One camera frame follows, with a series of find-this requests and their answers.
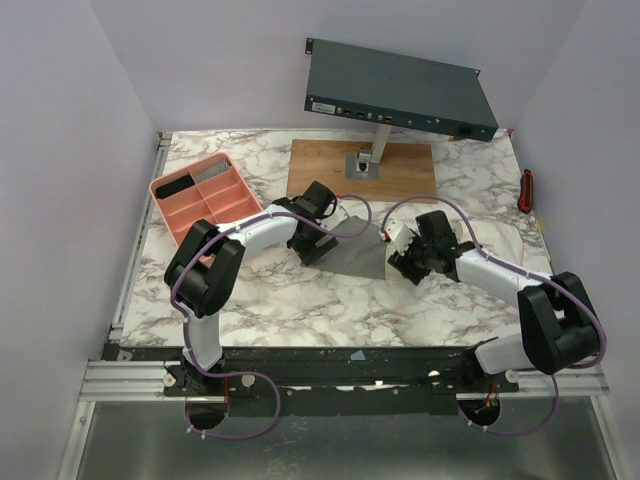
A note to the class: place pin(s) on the blue-grey rack network device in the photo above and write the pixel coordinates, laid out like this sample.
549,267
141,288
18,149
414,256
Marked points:
385,88

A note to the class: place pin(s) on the red black utility knife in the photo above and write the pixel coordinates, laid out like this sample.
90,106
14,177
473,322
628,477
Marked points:
525,201

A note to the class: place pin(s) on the wooden base board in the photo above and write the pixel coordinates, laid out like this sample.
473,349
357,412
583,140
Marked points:
403,171

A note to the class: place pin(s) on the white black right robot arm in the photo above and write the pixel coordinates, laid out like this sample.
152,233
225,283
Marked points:
557,323

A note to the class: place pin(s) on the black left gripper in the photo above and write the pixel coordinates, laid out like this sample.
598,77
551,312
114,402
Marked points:
309,252

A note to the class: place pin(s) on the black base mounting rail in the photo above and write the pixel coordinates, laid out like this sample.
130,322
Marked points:
320,381

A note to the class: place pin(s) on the grey cream underwear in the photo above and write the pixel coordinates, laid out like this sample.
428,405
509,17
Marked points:
363,256

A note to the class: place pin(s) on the pink compartment organizer tray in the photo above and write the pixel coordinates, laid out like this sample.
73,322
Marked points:
223,199

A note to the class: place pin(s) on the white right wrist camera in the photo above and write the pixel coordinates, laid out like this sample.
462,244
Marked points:
399,236

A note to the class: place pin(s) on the metal support stand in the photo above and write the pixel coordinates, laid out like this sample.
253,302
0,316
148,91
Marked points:
372,152

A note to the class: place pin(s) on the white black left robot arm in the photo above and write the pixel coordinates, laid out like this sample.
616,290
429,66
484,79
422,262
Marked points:
202,273

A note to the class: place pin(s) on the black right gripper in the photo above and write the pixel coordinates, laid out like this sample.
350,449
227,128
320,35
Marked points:
409,265

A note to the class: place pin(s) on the grey striped item in tray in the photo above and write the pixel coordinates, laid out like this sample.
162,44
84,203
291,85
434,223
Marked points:
212,171

